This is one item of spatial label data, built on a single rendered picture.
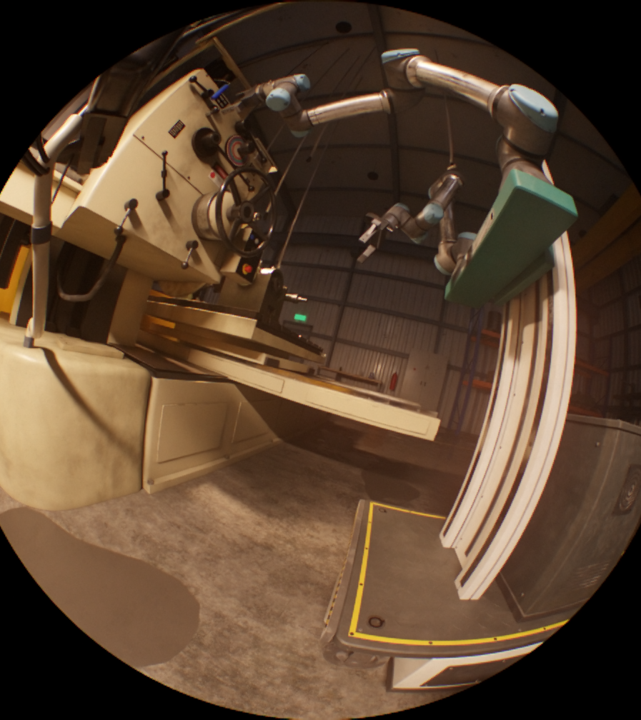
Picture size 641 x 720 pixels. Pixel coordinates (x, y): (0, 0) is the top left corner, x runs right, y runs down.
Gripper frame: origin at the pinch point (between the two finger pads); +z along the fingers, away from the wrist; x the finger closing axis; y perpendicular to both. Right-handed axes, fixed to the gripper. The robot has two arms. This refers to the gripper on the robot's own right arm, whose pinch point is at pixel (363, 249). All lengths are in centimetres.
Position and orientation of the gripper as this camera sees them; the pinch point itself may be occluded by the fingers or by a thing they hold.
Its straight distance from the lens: 97.6
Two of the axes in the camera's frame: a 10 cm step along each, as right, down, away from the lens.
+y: 7.7, 6.1, -1.8
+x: 0.8, 1.9, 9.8
